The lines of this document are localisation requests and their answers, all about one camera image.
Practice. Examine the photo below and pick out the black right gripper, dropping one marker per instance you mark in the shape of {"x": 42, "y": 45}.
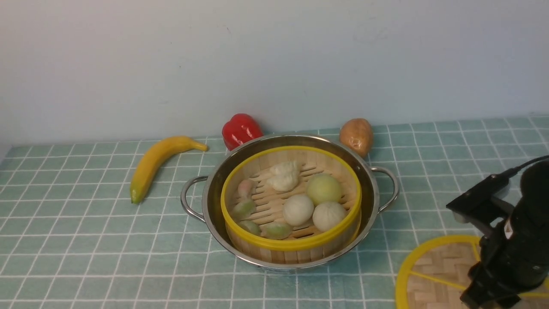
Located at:
{"x": 513, "y": 260}

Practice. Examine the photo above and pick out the woven bamboo steamer lid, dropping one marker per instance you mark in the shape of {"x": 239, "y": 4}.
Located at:
{"x": 434, "y": 275}

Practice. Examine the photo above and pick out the bamboo steamer basket yellow rim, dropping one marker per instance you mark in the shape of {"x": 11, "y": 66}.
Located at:
{"x": 306, "y": 243}

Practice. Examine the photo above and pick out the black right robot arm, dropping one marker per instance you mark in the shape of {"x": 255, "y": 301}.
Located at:
{"x": 534, "y": 190}

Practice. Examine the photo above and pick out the stainless steel pot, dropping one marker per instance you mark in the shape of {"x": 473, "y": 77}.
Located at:
{"x": 201, "y": 197}

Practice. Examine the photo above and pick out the white bun right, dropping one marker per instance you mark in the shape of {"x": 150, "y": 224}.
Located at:
{"x": 327, "y": 215}

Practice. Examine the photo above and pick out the brown potato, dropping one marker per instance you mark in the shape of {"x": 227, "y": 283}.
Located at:
{"x": 357, "y": 134}

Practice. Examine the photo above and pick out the pale green round bun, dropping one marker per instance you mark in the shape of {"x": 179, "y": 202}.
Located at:
{"x": 323, "y": 188}

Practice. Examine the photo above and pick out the green dumpling bottom middle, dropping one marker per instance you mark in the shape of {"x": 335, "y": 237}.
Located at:
{"x": 276, "y": 230}

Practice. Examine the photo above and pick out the green dumpling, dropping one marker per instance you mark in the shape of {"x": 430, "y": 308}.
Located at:
{"x": 250, "y": 227}
{"x": 276, "y": 230}
{"x": 243, "y": 209}

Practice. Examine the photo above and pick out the white dumpling upper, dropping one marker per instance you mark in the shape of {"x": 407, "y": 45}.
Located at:
{"x": 283, "y": 168}

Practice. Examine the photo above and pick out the white dumpling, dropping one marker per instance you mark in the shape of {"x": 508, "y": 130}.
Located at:
{"x": 283, "y": 168}
{"x": 284, "y": 182}

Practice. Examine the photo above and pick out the white dumpling lower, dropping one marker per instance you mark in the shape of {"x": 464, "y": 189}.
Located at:
{"x": 284, "y": 182}

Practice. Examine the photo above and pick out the green dumpling bottom left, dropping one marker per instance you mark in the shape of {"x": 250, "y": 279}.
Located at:
{"x": 250, "y": 227}

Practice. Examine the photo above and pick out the pink shrimp dumpling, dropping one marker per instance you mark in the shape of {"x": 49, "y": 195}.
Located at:
{"x": 246, "y": 188}

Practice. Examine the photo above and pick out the red bell pepper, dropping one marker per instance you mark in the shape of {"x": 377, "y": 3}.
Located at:
{"x": 241, "y": 128}

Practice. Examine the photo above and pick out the yellow banana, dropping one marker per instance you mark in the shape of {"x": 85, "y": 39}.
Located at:
{"x": 153, "y": 159}

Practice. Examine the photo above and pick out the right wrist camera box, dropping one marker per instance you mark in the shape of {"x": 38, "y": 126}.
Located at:
{"x": 481, "y": 204}

